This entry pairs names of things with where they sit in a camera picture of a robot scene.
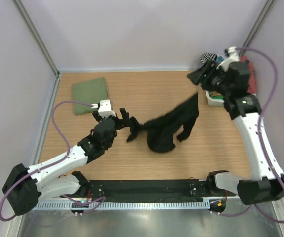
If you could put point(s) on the striped tank top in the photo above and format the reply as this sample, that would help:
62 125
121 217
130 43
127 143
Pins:
207 57

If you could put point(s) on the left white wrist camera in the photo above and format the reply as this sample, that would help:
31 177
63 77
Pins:
104 108

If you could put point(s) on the green tank top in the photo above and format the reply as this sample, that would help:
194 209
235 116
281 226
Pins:
90 91

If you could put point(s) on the pink tank top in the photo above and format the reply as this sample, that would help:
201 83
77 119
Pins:
252 81

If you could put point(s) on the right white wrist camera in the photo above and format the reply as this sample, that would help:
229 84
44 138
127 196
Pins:
232 55

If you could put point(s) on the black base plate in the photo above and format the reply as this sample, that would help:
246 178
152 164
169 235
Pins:
131 190

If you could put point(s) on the white laundry basket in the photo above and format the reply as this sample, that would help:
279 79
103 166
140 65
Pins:
214 101

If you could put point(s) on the aluminium corner post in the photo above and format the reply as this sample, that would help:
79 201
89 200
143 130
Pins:
261 18
31 27

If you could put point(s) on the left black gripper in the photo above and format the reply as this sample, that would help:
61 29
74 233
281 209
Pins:
125 116

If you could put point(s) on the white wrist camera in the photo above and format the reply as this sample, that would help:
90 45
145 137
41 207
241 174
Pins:
232 55
104 108

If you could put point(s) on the aluminium frame rail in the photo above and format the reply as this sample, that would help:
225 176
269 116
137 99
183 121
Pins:
249 192

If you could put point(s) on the black tank top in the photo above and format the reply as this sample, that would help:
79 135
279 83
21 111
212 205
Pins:
161 130

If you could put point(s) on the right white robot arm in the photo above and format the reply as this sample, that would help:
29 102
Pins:
245 111

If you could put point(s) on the right aluminium corner post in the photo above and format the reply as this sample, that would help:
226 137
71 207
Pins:
261 18

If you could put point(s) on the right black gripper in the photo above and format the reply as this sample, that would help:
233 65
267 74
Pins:
199 76

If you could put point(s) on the light blue tank top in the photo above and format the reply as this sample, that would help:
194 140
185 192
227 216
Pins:
219 59

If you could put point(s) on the left aluminium corner post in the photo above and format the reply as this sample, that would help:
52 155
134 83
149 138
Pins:
31 27

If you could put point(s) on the white slotted cable duct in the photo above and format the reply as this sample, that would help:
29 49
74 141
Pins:
68 205

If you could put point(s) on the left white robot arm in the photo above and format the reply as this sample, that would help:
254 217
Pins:
48 172

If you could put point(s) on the yellow garment in basket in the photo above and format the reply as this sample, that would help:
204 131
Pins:
215 94

